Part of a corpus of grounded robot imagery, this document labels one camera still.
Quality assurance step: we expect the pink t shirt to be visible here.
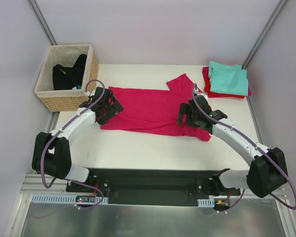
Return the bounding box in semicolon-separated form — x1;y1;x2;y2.
101;74;211;142

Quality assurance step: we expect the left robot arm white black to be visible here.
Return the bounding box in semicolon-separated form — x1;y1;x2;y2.
32;87;123;192

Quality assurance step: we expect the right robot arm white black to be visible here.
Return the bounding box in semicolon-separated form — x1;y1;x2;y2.
177;95;288;198

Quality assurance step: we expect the red folded t shirt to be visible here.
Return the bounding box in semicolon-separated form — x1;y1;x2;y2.
202;67;245;99

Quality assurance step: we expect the teal folded t shirt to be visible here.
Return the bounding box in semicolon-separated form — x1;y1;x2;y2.
208;61;249;96

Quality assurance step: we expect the wicker basket with cloth liner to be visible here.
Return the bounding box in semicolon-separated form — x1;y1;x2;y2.
34;44;99;112

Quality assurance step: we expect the black t shirt in basket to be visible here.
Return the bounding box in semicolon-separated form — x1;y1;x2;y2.
52;54;87;90

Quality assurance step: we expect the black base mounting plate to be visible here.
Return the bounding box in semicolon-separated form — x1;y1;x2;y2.
66;168;240;206

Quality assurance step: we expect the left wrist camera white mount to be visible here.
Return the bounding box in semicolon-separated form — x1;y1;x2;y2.
84;90;95;97

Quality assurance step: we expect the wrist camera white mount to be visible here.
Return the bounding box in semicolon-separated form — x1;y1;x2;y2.
84;90;95;97
192;84;208;100

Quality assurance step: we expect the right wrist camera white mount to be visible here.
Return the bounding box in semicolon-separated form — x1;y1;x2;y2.
192;84;208;100

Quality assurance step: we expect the right slotted cable duct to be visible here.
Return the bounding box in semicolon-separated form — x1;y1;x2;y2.
197;198;215;208

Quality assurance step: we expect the slotted cable duct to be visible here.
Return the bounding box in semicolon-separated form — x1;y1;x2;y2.
32;194;109;205
197;198;215;208

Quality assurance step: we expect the left slotted cable duct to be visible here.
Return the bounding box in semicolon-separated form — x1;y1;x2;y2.
32;194;109;205

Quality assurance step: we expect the left aluminium corner post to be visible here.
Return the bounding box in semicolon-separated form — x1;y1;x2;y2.
27;0;57;45

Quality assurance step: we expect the aluminium corner post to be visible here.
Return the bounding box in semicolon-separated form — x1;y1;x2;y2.
27;0;57;45
242;0;289;69

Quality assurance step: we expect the right aluminium corner post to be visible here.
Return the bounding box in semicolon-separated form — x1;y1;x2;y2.
242;0;289;69

